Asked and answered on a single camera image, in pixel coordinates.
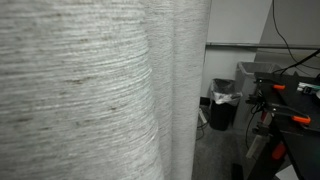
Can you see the light grey woven curtain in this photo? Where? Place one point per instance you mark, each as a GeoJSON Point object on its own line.
{"type": "Point", "coordinates": [100, 89]}

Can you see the black bin with clear liner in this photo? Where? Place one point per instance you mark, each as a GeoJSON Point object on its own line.
{"type": "Point", "coordinates": [224, 100]}

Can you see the grey plastic bin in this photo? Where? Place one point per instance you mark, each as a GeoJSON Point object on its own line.
{"type": "Point", "coordinates": [244, 82]}

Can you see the black orange-tipped upper clamp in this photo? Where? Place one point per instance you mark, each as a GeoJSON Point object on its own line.
{"type": "Point", "coordinates": [274, 84]}

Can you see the black orange-tipped clamp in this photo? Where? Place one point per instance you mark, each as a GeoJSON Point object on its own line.
{"type": "Point", "coordinates": [279, 109]}
{"type": "Point", "coordinates": [274, 84]}

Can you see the black orange-tipped lower clamp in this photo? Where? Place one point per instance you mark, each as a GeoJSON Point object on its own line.
{"type": "Point", "coordinates": [279, 109]}

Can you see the metal wall rail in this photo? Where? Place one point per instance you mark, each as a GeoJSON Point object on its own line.
{"type": "Point", "coordinates": [264, 46]}

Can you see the black table frame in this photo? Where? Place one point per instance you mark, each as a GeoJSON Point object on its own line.
{"type": "Point", "coordinates": [288, 139]}

